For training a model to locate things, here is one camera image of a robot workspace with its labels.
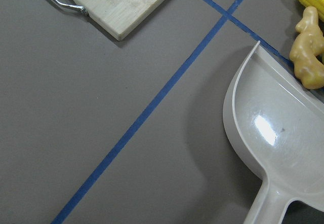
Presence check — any tan ginger root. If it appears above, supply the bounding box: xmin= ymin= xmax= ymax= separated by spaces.
xmin=289 ymin=6 xmax=323 ymax=89

